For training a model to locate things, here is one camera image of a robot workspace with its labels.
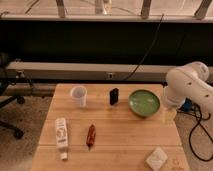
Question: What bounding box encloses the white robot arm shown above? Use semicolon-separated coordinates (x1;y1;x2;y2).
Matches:
161;62;213;114

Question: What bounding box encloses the black upright eraser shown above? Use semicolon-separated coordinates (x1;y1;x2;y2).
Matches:
110;88;119;105

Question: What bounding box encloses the white plastic cup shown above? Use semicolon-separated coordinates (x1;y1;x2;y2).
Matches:
70;86;87;107

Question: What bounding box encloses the green ceramic bowl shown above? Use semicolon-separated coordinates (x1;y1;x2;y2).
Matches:
128;89;160;117

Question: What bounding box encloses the red-brown snack wrapper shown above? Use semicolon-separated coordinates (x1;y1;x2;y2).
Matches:
86;125;96;148

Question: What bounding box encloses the white tube with cap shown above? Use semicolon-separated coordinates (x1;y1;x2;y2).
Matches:
55;118;68;160

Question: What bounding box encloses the blue device on floor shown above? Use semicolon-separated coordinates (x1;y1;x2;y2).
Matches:
181;99;193;112

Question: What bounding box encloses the white square sponge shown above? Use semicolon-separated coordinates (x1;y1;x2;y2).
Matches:
145;147;168;171

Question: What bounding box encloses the black office chair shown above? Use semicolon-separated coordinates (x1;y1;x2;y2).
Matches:
0;53;25;139

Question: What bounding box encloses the black hanging cable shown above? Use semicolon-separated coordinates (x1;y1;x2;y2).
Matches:
121;13;165;82

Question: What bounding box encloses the black floor cable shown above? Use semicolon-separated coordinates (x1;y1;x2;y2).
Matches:
177;103;213;163

